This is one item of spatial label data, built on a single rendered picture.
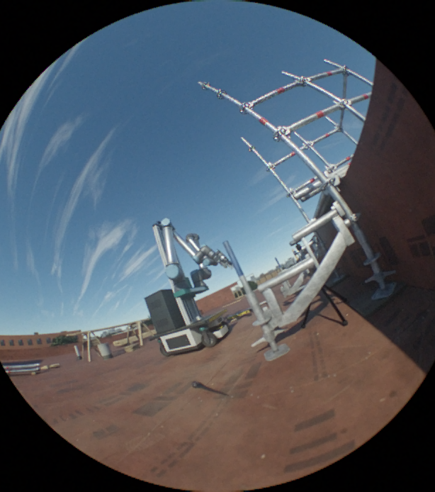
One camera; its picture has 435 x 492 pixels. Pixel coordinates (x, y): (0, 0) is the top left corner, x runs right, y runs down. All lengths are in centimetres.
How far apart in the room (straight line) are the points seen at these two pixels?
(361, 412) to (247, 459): 30
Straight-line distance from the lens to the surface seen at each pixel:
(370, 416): 52
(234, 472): 53
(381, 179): 82
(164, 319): 208
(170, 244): 182
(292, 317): 94
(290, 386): 73
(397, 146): 68
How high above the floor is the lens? 44
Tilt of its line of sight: 18 degrees up
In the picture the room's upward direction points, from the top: 25 degrees counter-clockwise
